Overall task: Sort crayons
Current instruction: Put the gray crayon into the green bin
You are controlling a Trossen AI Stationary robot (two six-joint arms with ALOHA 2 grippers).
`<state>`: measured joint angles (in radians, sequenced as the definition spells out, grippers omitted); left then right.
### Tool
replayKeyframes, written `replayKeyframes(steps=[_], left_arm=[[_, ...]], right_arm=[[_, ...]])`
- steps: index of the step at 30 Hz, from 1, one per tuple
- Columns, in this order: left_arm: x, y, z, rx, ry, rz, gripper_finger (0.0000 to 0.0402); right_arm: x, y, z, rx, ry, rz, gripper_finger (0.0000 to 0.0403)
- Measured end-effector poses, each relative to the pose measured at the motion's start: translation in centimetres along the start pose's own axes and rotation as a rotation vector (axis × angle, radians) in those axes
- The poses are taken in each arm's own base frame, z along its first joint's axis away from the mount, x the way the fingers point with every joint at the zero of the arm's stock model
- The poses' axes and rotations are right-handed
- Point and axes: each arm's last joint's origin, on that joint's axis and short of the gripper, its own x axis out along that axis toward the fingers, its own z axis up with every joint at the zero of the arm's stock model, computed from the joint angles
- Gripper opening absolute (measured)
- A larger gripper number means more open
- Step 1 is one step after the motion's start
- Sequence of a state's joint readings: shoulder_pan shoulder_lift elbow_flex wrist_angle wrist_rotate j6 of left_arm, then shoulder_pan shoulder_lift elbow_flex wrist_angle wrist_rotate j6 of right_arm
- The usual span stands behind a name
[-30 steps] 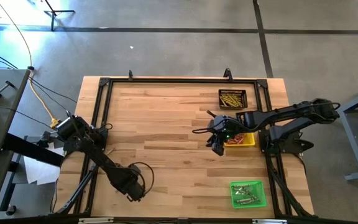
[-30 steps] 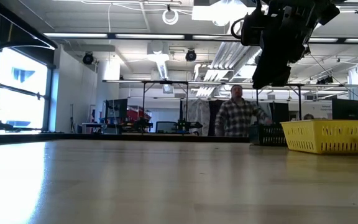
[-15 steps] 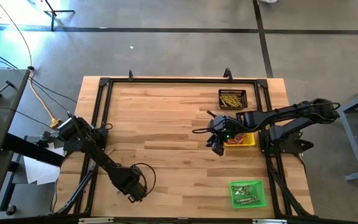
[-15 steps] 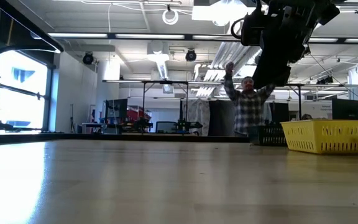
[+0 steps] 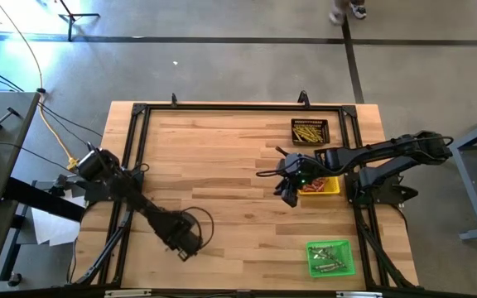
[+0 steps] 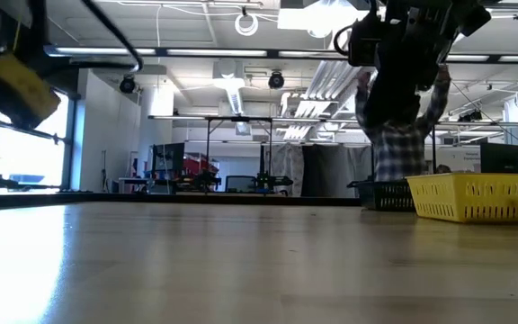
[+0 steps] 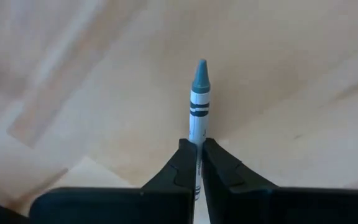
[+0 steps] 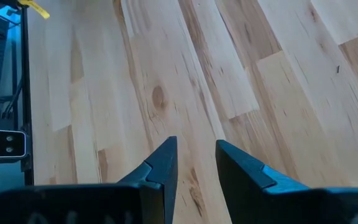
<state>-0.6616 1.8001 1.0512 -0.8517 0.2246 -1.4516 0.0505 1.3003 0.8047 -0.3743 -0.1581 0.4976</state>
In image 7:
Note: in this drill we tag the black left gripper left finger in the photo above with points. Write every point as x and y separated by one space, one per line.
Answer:
120 205

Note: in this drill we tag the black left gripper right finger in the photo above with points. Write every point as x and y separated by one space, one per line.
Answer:
275 205

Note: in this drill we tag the thin grey crayon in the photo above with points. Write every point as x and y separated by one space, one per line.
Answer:
199 102

